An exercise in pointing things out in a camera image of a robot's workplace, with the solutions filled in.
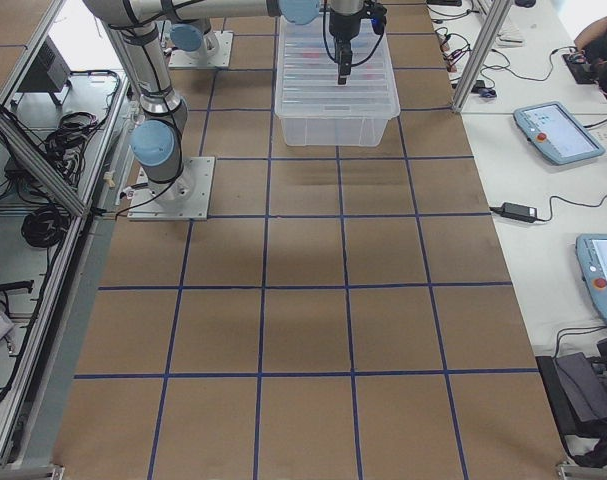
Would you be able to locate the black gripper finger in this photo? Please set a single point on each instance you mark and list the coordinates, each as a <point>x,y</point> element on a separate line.
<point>344,63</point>

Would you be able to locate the clear plastic box lid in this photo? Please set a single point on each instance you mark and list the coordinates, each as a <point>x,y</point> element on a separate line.
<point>307,83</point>

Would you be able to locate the clear plastic storage box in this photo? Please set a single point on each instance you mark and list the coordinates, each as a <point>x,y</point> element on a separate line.
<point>340,131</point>

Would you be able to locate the grey control box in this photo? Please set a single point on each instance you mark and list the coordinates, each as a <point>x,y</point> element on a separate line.
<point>48,73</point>

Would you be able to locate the upper teach pendant tablet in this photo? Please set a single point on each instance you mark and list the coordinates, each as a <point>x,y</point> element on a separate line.
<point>556,134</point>

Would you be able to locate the teach pendant tablet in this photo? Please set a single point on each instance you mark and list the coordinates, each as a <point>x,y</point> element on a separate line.
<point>556,134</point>
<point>591,252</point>

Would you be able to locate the black power adapter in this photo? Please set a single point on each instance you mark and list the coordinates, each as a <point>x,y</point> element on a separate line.
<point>514,211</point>

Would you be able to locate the person in black shirt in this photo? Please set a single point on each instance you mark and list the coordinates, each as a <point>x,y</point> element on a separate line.
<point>592,40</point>

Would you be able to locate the lower teach pendant tablet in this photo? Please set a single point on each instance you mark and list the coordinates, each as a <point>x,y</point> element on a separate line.
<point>591,252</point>

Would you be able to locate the black laptop stand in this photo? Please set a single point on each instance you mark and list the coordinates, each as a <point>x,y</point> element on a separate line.
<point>576,388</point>

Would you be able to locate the aluminium frame post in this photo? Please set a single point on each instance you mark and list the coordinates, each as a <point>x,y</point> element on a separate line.
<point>495,18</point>

